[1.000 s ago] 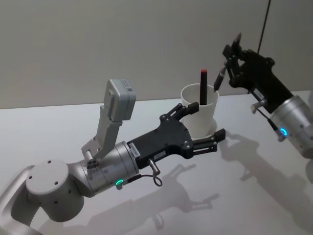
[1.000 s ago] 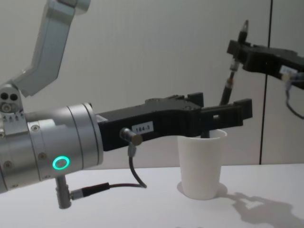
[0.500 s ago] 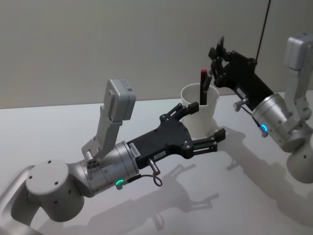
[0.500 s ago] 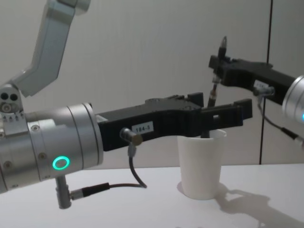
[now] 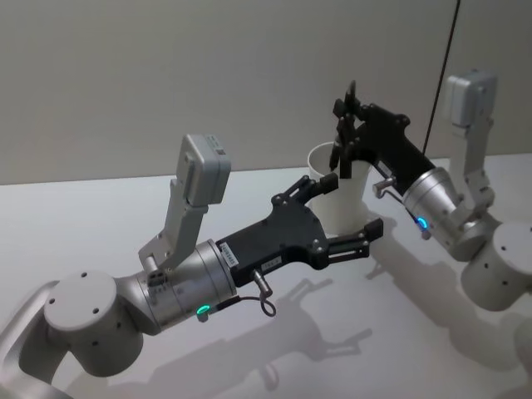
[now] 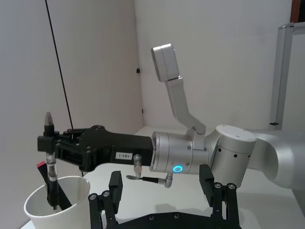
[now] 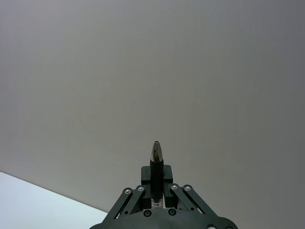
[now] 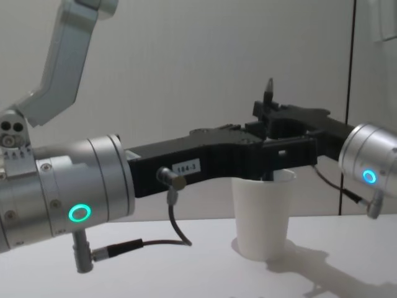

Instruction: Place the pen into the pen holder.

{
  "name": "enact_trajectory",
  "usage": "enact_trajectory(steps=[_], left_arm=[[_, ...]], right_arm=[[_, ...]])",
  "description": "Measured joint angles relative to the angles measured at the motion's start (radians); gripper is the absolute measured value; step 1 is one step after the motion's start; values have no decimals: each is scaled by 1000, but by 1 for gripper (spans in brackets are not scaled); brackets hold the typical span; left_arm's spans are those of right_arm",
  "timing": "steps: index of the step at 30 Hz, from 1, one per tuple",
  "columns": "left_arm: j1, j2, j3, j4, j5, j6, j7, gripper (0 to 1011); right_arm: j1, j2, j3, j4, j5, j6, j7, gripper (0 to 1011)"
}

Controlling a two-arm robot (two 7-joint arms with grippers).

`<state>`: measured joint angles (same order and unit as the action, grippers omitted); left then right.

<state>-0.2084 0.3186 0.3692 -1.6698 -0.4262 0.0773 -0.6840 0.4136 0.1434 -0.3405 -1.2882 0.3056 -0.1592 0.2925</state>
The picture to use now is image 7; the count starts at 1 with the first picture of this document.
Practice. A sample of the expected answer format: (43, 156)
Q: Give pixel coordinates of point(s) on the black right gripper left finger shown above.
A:
(133, 199)

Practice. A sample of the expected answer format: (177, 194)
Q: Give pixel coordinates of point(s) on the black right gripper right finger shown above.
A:
(184, 199)

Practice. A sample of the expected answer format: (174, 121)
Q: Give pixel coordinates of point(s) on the black pen with chrome tip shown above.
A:
(157, 176)

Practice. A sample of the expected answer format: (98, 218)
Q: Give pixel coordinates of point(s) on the white table cloth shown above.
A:
(40, 205)

